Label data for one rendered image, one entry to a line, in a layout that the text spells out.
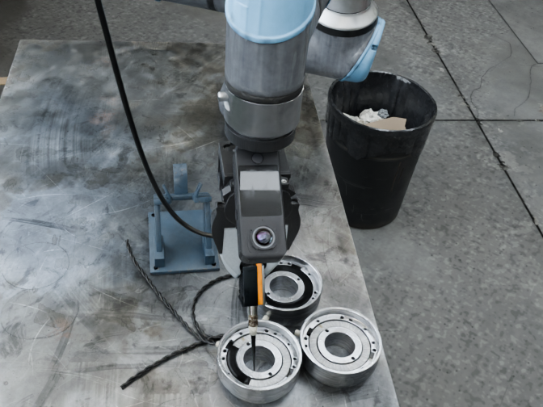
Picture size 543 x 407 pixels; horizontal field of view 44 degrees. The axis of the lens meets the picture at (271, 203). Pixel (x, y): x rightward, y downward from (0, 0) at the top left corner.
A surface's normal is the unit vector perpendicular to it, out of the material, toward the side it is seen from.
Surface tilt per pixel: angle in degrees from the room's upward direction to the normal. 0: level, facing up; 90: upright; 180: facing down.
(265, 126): 90
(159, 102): 0
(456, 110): 0
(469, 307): 0
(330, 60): 99
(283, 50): 90
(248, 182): 31
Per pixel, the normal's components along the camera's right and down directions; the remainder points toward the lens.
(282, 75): 0.40, 0.63
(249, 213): 0.14, -0.30
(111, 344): 0.07, -0.74
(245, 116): -0.40, 0.58
